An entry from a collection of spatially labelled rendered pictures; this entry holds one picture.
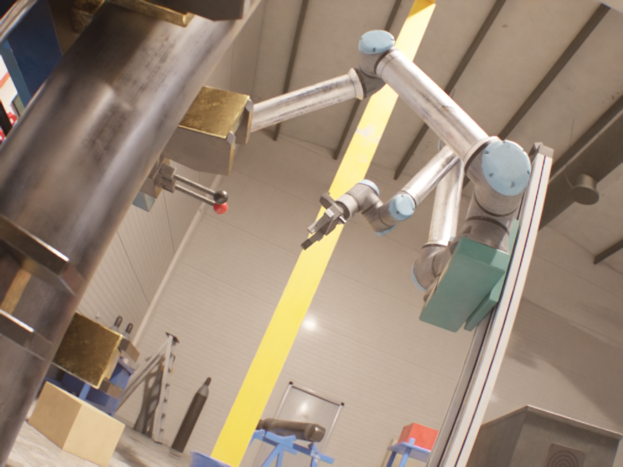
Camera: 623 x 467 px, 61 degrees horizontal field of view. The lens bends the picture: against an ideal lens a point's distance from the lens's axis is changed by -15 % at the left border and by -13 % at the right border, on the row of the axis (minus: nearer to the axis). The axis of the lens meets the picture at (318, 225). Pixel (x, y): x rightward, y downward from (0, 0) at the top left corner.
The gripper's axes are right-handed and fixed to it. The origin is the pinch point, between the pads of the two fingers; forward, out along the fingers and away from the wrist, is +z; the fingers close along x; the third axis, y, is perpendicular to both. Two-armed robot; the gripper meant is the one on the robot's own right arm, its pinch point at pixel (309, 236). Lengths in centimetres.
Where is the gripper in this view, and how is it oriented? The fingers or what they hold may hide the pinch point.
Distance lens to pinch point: 222.7
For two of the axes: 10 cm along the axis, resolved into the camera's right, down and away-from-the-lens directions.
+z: -6.9, 5.6, -4.6
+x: -2.0, 4.6, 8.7
